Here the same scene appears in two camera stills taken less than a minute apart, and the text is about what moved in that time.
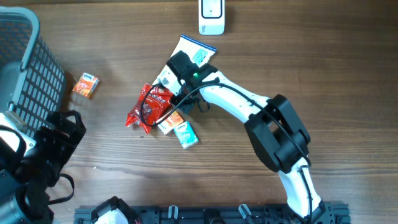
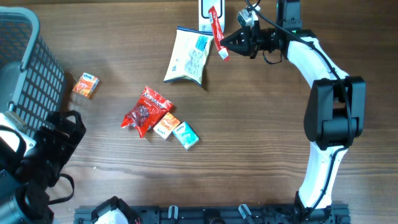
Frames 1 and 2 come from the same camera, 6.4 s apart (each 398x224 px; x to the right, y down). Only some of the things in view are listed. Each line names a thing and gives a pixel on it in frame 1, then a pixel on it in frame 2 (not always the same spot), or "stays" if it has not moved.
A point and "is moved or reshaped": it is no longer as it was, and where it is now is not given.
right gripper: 184,105 -> 251,42
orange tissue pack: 167,125 is moved or reshaped
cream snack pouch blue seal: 199,53 is moved or reshaped
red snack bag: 153,102 is moved or reshaped
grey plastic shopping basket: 32,80 stays
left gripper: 64,144 stays
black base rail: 331,213 stays
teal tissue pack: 186,134 stays
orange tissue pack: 86,85 stays
